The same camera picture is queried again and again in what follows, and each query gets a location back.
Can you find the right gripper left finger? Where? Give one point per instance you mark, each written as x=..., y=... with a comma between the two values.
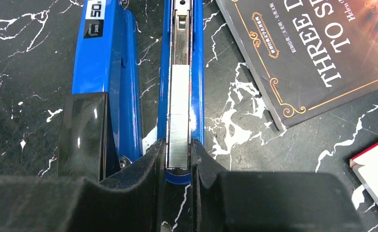
x=128, y=201

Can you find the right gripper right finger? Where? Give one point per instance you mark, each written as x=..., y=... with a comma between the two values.
x=246, y=201

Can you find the three days to see book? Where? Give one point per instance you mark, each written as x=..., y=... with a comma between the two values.
x=307, y=57

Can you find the blue stapler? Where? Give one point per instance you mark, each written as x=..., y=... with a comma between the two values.
x=101, y=130
x=182, y=44

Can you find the silver staple strip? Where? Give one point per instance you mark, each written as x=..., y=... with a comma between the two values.
x=179, y=117

